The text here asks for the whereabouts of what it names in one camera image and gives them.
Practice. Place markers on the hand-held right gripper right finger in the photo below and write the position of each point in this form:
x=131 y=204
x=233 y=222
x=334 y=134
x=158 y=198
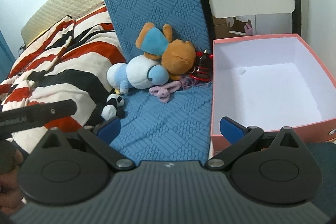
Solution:
x=231 y=129

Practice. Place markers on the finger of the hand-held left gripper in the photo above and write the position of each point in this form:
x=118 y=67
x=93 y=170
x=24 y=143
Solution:
x=57 y=109

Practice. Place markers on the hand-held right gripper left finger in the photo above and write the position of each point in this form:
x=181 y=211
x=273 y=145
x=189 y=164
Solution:
x=109 y=127

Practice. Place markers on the small panda plush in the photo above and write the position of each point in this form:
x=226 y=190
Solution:
x=111 y=109

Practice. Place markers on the pink cardboard box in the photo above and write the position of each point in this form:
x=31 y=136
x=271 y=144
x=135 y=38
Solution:
x=262 y=95

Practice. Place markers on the red and black figurine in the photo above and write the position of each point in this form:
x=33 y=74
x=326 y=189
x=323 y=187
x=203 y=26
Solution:
x=202 y=66

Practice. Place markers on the brown bear plush blue hat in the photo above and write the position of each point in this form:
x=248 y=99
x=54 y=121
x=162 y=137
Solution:
x=178 y=58

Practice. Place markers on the person's left hand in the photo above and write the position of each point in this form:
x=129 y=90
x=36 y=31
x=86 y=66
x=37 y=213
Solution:
x=10 y=158

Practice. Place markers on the red white black striped blanket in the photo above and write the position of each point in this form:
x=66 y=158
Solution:
x=65 y=56

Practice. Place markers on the white and blue plush toy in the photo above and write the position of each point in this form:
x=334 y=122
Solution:
x=136 y=74

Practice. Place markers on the blue panel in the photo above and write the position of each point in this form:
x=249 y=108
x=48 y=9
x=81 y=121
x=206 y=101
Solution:
x=5 y=56

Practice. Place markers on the yellow pillow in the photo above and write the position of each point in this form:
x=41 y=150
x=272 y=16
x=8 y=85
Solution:
x=38 y=35

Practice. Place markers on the dark teal rug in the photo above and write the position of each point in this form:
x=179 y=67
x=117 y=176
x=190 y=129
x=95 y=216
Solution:
x=323 y=153

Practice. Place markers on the brown cardboard box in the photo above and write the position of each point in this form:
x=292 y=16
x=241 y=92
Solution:
x=220 y=28

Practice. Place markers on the pink paper piece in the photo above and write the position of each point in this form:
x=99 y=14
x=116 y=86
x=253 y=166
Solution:
x=248 y=27

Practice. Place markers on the blue quilted mat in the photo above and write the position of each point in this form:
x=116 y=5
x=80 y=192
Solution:
x=157 y=3

